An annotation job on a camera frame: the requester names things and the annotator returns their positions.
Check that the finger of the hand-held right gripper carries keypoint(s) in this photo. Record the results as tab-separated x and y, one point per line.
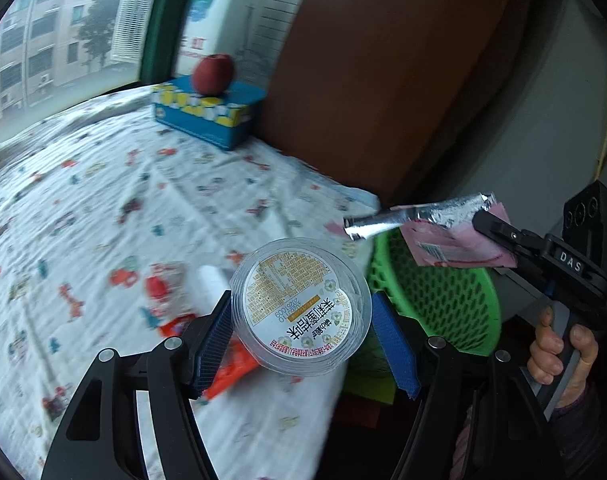
503	234

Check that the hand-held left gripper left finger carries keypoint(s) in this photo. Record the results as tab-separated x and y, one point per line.
213	345

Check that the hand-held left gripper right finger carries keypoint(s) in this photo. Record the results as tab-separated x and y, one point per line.
393	345

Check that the pink foil snack wrapper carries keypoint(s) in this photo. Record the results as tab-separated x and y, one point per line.
433	245

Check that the green mesh plastic basket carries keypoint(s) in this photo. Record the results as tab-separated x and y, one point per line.
491	310

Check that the clear cup with printed label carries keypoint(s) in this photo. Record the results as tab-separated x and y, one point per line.
298	305

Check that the person's right forearm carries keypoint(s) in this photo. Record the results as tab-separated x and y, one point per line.
576	440

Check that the person's right hand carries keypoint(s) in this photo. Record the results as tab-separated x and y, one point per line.
546	355

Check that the red orange snack wrapper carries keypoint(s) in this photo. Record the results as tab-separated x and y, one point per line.
228	375

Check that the yellow-green foam mat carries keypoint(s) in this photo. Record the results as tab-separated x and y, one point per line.
368	390

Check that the clear wrapper with red print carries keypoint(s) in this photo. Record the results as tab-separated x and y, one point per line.
158	287

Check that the floral cloth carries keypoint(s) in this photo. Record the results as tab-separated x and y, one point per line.
463	445

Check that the white printed blanket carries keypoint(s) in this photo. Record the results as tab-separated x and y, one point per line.
83	185

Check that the brown wooden cabinet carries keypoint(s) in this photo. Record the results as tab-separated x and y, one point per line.
383	60

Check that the blue patterned tissue box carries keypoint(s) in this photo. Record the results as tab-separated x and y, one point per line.
203	125

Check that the red apple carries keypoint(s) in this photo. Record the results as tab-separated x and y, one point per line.
212	74

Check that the beige apartment building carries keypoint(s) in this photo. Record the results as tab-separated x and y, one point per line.
43	35

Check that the green window frame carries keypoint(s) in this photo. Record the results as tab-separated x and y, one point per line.
161	25

